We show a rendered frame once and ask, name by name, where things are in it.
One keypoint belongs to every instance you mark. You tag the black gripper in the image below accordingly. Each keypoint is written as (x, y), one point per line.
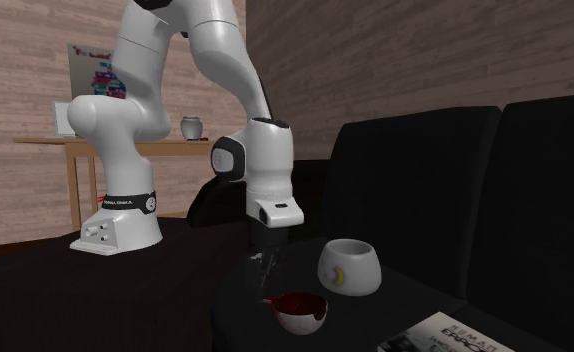
(269, 239)

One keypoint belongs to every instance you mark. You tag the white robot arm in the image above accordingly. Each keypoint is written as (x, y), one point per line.
(136, 122)

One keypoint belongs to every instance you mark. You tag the red and white spouted bowl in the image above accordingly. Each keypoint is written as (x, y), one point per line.
(300, 319)

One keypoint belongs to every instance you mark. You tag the white pot with moon print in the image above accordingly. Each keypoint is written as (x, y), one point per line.
(353, 273)

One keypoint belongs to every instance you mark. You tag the wooden desk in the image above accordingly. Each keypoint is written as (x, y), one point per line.
(182, 148)

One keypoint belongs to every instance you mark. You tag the black sofa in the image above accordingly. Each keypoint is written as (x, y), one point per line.
(414, 185)

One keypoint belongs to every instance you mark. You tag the dark robot stand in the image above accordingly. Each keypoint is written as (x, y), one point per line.
(97, 297)

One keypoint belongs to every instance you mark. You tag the grey wall board, coloured notes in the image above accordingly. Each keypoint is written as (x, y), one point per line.
(84, 73)

